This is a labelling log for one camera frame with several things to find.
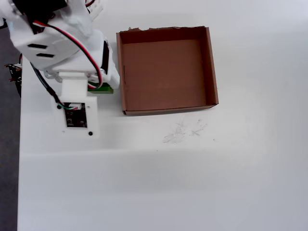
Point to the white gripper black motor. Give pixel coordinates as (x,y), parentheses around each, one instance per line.
(111,72)

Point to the brown cardboard box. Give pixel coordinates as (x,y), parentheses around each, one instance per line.
(166,74)

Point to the green cube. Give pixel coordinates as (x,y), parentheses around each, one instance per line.
(103,89)

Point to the dark circuit board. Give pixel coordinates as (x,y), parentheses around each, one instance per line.
(15,77)

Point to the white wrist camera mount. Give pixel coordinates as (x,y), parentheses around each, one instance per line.
(77,113)

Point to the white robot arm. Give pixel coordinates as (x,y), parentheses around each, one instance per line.
(55,36)

